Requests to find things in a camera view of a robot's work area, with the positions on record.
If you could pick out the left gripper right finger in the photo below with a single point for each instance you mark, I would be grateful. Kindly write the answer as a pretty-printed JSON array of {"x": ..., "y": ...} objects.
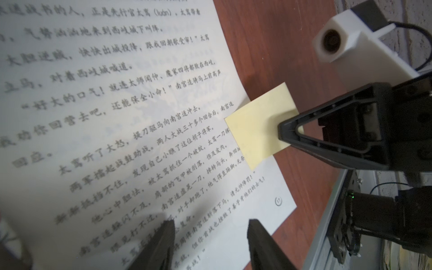
[{"x": 265, "y": 254}]

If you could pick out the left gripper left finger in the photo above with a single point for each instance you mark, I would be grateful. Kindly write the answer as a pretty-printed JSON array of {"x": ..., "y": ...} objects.
[{"x": 158, "y": 253}]

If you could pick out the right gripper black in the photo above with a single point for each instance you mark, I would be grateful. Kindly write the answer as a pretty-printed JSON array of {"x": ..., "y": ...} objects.
[{"x": 376, "y": 127}]

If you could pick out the yellow sticky note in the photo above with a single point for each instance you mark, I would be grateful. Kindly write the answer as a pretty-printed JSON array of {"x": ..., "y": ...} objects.
[{"x": 254, "y": 126}]

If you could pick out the illustrated comic book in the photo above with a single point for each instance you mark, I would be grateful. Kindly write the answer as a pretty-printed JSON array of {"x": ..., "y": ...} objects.
[{"x": 113, "y": 121}]

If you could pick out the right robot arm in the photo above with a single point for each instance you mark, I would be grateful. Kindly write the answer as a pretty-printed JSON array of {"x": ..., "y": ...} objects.
[{"x": 405, "y": 219}]

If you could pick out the aluminium frame rail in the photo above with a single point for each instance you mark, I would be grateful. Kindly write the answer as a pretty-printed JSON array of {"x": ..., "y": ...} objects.
[{"x": 320, "y": 257}]

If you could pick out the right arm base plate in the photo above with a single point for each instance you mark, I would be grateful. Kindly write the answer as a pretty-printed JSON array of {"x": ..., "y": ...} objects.
[{"x": 344, "y": 222}]

